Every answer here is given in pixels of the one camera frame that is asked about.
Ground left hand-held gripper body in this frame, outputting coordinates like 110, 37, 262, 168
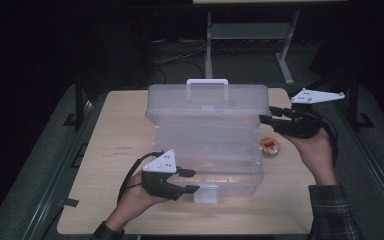
141, 148, 185, 202

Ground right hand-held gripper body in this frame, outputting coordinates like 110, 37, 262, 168
275, 87, 346, 140

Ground small orange round snack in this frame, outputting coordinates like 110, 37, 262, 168
259, 136, 281, 158

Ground clear plastic storage box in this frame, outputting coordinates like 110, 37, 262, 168
144, 78, 272, 205

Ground person's right hand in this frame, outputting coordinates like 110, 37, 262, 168
280, 127, 338, 187

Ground person's left hand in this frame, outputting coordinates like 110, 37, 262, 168
104, 169, 172, 233

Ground black tape strip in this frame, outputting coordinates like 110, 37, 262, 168
57, 197, 80, 208

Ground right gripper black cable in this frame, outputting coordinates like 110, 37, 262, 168
313, 109, 340, 169

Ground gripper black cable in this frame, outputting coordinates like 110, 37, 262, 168
116, 151, 165, 206
313, 109, 340, 169

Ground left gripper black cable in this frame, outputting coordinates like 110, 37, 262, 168
116, 151, 165, 206

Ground black metal post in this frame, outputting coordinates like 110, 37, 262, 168
63, 69, 96, 130
345, 69, 375, 130

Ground aluminium rail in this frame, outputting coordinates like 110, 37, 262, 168
333, 99, 384, 232
22, 96, 105, 240

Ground grey metal stand frame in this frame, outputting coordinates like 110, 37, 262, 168
204, 10, 301, 86

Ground bundle of floor cables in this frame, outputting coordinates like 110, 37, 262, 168
149, 37, 208, 90

